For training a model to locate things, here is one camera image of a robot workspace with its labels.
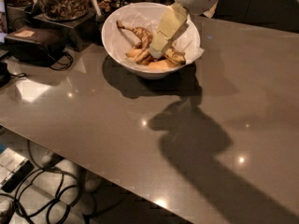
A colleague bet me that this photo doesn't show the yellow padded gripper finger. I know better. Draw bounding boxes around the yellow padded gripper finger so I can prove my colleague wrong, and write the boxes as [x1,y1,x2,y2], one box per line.
[204,3,218,18]
[149,2,188,59]

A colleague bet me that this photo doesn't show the brown spotted banana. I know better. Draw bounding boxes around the brown spotted banana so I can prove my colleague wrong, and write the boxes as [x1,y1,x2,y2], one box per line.
[116,21,153,65]
[164,46,186,65]

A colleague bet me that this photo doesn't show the white paper bowl liner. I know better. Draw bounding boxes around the white paper bowl liner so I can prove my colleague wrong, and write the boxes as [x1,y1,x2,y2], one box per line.
[107,2,205,67]

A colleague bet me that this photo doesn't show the white ceramic bowl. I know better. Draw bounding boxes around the white ceramic bowl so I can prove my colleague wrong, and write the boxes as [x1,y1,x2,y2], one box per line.
[100,2,201,80]

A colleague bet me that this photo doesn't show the yellow banana bottom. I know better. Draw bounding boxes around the yellow banana bottom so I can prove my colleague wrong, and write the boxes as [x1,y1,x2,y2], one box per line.
[148,59,177,71]

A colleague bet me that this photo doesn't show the yellow banana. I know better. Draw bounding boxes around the yellow banana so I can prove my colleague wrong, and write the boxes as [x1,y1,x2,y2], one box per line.
[148,59,177,71]
[125,49,141,58]

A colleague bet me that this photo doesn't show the yellow banana middle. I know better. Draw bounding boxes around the yellow banana middle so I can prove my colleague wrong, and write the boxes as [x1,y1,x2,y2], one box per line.
[125,49,141,58]

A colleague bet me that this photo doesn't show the dark metal jar stand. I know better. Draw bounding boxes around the dark metal jar stand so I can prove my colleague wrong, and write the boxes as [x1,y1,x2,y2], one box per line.
[34,8,101,51]

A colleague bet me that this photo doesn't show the glass jar of nuts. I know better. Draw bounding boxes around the glass jar of nuts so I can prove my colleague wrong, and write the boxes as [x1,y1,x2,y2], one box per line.
[37,0,89,21]

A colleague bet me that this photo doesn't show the black box device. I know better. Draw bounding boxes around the black box device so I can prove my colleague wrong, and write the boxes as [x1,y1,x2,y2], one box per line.
[4,26,65,67]

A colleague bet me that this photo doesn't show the black object left edge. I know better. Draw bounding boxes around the black object left edge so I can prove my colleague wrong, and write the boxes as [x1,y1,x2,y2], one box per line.
[0,62,27,88]

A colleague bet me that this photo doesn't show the white power strip box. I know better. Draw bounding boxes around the white power strip box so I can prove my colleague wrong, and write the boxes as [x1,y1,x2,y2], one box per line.
[0,148,28,190]

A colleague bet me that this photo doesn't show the black cable on table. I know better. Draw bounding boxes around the black cable on table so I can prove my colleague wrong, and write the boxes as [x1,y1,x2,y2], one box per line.
[48,50,75,72]

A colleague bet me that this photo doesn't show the black cables on floor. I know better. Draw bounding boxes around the black cables on floor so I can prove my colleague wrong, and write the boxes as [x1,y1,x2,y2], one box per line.
[0,140,84,224]

